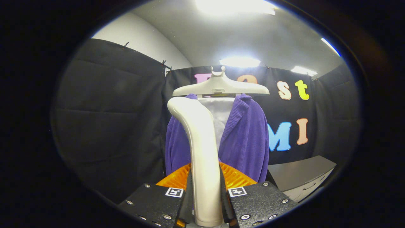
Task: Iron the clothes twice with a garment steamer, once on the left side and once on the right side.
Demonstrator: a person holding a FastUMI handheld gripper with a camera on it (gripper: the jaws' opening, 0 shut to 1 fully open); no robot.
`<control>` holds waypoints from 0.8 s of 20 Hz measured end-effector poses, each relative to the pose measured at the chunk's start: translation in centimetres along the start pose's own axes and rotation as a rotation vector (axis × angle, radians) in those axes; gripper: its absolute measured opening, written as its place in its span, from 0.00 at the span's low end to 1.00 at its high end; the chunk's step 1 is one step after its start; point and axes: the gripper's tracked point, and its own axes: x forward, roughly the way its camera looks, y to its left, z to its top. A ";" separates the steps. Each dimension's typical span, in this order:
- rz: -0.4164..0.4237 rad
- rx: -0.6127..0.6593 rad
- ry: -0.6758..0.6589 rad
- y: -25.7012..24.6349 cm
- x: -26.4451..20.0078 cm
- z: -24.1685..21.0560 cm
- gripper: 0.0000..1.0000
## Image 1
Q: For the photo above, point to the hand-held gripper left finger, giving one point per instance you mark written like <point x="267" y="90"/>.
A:
<point x="158" y="202"/>

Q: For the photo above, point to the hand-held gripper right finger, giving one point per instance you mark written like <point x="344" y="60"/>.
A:
<point x="256" y="202"/>

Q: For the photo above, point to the purple jacket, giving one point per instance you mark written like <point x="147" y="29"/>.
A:
<point x="246" y="139"/>

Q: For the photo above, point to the white garment steamer head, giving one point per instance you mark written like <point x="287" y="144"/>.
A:
<point x="202" y="142"/>

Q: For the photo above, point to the white clothes hanger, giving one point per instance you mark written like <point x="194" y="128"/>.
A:
<point x="221" y="87"/>

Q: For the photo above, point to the grey cabinet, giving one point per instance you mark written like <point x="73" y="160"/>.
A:
<point x="300" y="172"/>

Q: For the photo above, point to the large ceiling light panel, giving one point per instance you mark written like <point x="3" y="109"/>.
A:
<point x="234" y="6"/>

